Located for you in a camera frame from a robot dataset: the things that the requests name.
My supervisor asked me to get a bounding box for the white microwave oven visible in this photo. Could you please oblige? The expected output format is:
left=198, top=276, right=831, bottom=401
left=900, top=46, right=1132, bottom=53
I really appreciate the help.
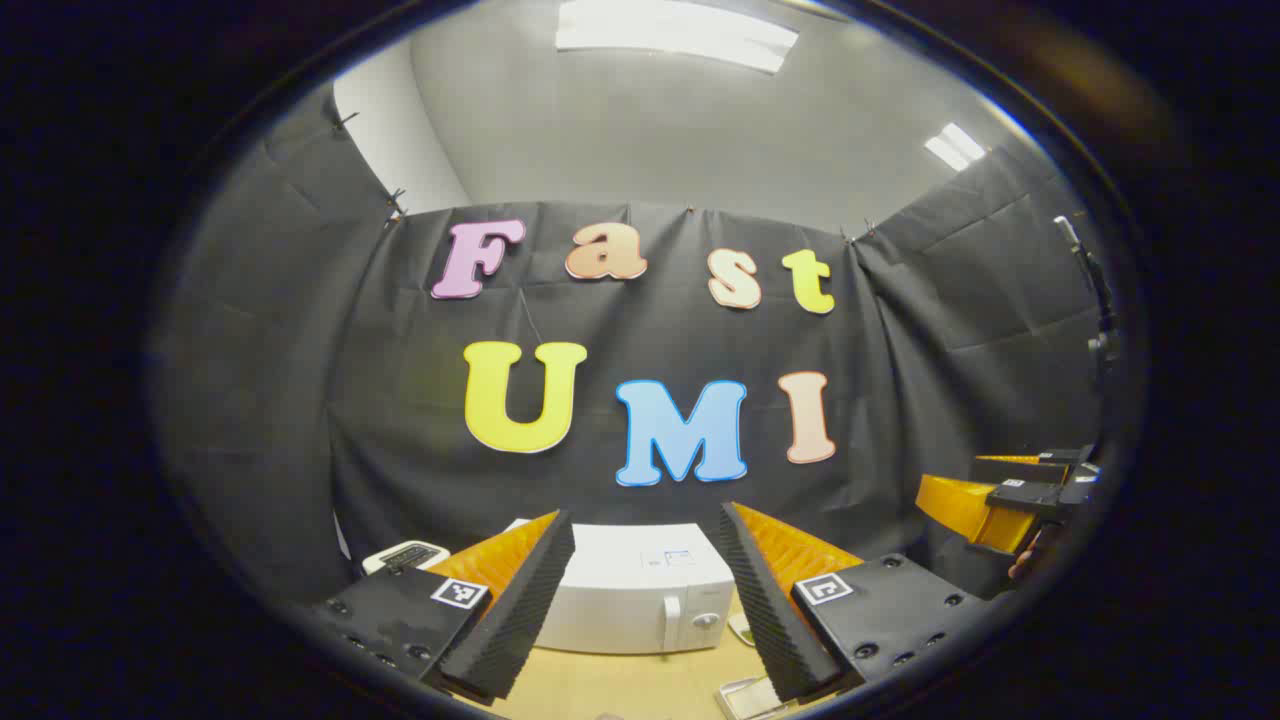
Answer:
left=505, top=520, right=736, bottom=656

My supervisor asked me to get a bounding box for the black tripod stand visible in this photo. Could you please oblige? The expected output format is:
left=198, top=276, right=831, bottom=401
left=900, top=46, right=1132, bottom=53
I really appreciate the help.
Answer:
left=1052, top=215, right=1119, bottom=381

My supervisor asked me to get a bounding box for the white toaster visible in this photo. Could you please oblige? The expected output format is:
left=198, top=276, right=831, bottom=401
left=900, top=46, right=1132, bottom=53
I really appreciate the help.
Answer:
left=362, top=540, right=451, bottom=576

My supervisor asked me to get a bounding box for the white rectangular tray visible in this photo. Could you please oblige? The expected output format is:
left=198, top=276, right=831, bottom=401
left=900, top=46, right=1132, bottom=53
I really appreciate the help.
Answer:
left=715, top=677, right=786, bottom=719

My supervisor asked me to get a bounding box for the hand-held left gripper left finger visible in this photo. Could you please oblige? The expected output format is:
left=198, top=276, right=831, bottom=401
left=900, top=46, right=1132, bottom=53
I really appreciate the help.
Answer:
left=310, top=508, right=578, bottom=706

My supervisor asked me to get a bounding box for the black backdrop cloth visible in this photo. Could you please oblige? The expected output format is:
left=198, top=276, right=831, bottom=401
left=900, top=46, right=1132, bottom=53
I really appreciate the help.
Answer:
left=160, top=85, right=1111, bottom=611

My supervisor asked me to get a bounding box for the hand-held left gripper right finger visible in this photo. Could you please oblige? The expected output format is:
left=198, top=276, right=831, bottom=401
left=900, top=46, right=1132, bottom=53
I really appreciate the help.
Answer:
left=718, top=502, right=991, bottom=704

